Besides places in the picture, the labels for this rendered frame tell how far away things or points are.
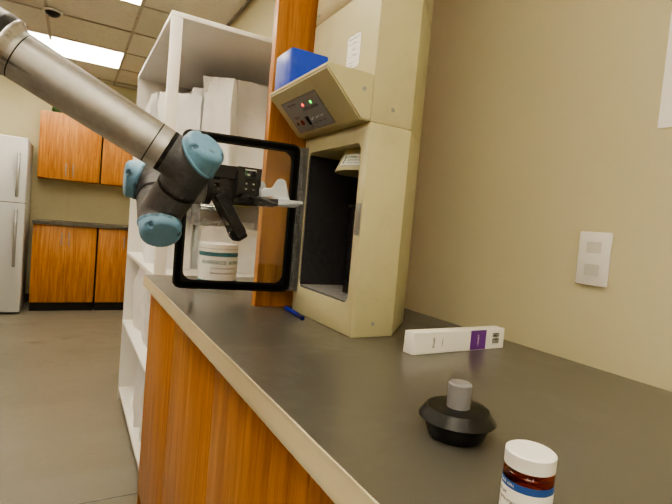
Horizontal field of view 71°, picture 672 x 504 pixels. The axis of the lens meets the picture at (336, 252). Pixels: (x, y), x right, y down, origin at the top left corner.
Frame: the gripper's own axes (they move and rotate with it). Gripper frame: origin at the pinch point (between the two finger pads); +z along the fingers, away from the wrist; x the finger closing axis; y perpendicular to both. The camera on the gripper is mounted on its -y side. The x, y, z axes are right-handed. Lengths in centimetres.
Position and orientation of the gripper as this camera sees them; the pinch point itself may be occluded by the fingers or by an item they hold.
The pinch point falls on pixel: (289, 206)
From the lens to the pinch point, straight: 110.6
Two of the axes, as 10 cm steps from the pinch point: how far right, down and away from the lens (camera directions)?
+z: 8.7, 0.5, 4.9
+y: 0.9, -9.9, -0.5
